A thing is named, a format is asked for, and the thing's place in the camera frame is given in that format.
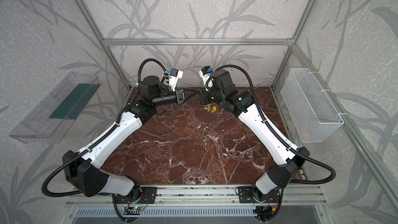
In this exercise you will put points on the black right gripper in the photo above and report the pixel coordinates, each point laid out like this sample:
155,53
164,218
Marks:
203,97

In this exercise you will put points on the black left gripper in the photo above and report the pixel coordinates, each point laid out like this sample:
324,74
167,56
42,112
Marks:
179,96

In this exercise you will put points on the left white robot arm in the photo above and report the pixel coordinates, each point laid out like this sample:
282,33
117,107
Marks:
83,168

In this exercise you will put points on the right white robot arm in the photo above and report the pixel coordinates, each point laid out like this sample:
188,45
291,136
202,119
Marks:
220,89

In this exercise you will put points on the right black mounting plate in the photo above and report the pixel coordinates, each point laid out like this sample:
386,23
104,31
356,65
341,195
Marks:
247,194

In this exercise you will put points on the black mounting plate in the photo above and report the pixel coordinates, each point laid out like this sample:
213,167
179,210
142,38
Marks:
142,195
247,194

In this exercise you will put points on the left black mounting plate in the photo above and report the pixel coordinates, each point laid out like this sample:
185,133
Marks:
142,195

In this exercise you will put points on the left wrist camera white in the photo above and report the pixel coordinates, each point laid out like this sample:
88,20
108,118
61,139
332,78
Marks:
173,76

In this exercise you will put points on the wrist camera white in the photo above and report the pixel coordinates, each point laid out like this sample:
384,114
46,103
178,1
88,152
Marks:
173,76
205,73

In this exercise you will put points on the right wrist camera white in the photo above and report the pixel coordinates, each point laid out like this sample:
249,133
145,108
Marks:
205,73

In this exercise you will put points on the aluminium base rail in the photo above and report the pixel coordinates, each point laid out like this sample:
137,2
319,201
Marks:
229,195

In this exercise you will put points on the aluminium cage frame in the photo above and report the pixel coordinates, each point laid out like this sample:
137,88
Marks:
380,172

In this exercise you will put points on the white wire mesh basket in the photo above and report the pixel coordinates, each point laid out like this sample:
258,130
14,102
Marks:
312,112

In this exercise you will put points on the left circuit board with wires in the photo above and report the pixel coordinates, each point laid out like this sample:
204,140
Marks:
129,210

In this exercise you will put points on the right connector with wires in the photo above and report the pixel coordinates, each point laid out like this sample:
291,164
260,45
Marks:
264,214

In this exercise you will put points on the clear plastic wall tray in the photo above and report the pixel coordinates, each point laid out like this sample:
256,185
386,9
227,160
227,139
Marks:
51,119

